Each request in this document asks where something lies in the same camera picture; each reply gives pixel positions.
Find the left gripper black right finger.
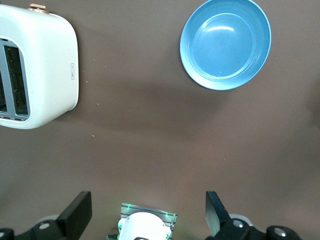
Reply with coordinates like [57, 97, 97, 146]
[204, 190, 303, 240]

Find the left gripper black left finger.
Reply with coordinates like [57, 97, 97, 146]
[0, 191, 93, 240]

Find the blue plate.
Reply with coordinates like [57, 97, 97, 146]
[179, 0, 272, 91]

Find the brown table cloth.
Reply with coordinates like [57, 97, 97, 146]
[0, 0, 320, 240]

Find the white toaster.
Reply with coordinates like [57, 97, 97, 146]
[0, 3, 80, 130]

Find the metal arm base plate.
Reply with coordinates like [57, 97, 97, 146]
[119, 202, 179, 240]

